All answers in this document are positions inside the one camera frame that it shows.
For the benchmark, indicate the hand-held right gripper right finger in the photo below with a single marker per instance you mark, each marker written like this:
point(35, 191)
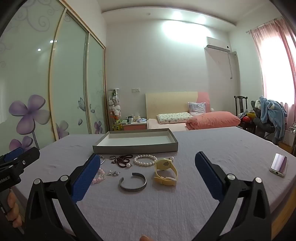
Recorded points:
point(209, 176)

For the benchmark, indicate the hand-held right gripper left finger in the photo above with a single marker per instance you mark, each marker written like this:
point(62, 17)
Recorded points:
point(85, 178)

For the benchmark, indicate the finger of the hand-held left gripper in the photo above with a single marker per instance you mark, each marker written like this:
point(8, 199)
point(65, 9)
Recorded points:
point(12, 155)
point(25, 160)

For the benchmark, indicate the silver pearl drop earrings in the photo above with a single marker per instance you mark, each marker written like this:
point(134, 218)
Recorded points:
point(113, 173)

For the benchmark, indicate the yellow wrist watch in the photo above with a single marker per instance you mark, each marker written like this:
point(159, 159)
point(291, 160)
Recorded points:
point(163, 164)

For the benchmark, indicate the grey shallow box tray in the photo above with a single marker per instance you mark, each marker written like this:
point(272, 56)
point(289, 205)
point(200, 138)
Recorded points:
point(136, 140)

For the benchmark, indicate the person's left hand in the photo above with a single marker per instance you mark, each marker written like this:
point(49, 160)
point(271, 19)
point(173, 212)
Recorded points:
point(15, 208)

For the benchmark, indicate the person's right hand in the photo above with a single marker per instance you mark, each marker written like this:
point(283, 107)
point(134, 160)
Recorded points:
point(145, 238)

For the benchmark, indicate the silver hoop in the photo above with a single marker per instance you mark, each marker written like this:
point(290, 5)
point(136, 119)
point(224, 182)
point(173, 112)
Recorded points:
point(104, 160)

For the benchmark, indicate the silver cuff bangle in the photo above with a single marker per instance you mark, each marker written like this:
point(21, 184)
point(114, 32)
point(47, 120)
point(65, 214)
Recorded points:
point(129, 188)

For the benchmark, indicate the folded pink quilt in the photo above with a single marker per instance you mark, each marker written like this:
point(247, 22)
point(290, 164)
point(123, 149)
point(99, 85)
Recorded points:
point(212, 120)

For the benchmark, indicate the lilac table cloth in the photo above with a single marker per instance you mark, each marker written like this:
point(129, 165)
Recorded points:
point(161, 208)

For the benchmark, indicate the yellow green plush toy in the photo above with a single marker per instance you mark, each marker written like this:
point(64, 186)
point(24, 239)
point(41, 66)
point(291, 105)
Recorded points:
point(117, 126)

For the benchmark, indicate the floral white pillow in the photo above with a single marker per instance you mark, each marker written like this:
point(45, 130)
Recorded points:
point(173, 117)

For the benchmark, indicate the colourful toy pile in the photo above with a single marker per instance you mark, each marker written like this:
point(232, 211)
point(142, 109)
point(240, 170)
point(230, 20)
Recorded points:
point(247, 118)

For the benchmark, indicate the small lilac cushion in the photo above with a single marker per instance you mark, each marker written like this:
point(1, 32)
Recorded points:
point(196, 107)

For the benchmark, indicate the grey chair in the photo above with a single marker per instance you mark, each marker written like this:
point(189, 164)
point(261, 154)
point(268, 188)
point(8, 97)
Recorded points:
point(261, 129)

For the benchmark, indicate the smartphone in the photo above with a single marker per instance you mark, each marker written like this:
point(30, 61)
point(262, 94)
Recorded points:
point(278, 163)

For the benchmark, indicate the pink and cream nightstand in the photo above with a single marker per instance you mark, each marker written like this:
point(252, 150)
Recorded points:
point(134, 127)

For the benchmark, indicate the white mug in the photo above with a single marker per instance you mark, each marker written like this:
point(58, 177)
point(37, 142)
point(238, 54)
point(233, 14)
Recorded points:
point(130, 119)

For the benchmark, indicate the clear tube of plush toys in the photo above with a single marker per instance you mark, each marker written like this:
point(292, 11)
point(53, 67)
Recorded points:
point(114, 104)

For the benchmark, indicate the dark wooden chair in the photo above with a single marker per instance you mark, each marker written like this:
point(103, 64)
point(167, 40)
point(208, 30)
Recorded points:
point(240, 102)

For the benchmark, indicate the blue tissue pack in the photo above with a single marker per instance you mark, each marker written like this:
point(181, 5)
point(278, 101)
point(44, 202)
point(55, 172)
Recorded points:
point(141, 120)

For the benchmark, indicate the pink bed with headboard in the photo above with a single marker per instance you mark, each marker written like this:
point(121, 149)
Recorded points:
point(166, 102)

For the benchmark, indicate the blue plush garment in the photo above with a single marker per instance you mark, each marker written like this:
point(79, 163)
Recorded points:
point(270, 111)

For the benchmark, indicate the sliding door flower wardrobe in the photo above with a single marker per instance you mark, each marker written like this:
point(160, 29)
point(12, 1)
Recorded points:
point(69, 69)

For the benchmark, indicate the white air conditioner pipe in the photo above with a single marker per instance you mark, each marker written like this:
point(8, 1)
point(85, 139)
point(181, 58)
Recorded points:
point(231, 67)

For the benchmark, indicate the white air conditioner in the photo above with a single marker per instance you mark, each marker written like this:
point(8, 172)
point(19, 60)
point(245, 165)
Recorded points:
point(217, 42)

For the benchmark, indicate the pink curtain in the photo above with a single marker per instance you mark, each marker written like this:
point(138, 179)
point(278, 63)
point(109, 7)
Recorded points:
point(284, 41)

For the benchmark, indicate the white wall switch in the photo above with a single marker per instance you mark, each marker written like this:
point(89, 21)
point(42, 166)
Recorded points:
point(136, 90)

